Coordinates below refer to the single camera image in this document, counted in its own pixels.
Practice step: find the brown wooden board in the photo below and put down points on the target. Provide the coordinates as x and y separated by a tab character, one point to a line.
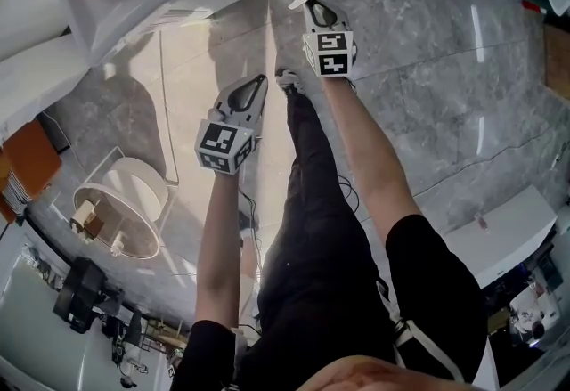
557	62

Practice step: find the person's black shirt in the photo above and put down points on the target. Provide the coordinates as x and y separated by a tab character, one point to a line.
436	282

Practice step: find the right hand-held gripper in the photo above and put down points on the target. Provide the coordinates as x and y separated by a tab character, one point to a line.
331	46

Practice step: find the orange box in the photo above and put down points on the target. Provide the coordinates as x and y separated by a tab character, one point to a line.
31	157

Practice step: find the white low cabinet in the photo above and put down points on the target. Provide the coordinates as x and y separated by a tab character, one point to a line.
503	233

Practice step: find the person's black trousers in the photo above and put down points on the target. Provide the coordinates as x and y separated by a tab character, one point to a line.
320	246

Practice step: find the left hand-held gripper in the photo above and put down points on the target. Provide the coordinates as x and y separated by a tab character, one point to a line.
231	113

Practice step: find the person's grey shoe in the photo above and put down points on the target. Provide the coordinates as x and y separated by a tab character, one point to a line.
288	79

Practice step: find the person's left forearm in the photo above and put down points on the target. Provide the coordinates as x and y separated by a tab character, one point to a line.
220	246

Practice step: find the black device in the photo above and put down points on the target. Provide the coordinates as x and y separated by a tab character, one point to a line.
80	291

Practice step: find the white ceramic fixture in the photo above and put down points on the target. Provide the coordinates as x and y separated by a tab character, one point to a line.
31	73

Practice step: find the person's right forearm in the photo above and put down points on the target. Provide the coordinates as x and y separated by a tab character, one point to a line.
374	157

